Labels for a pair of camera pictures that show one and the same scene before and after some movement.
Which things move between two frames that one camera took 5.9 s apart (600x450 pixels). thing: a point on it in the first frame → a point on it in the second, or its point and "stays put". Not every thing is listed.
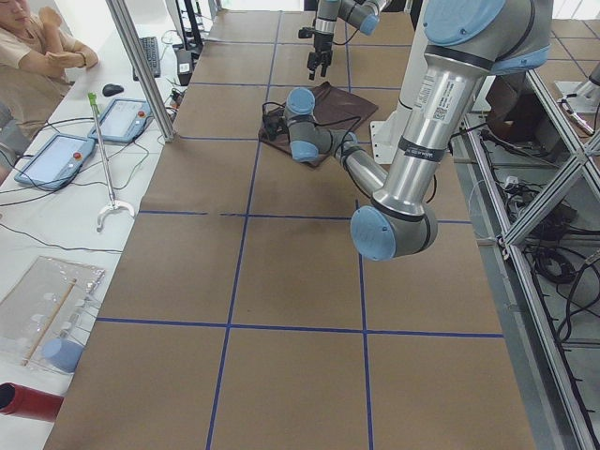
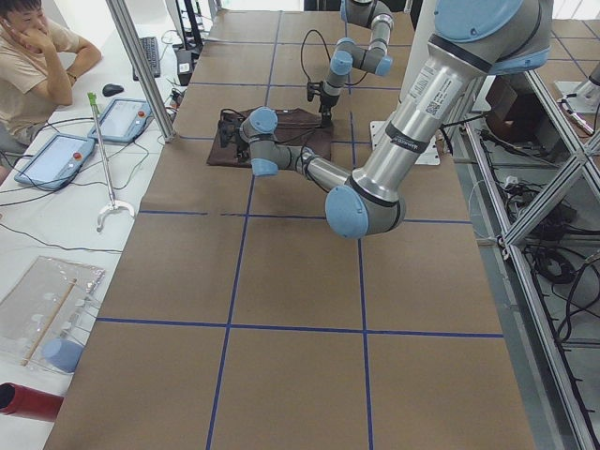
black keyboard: (149, 47) stays put
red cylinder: (24, 401) stays put
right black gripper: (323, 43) → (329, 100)
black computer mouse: (111, 89) stays put
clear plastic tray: (45, 314) stays put
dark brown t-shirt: (335, 108) → (296, 127)
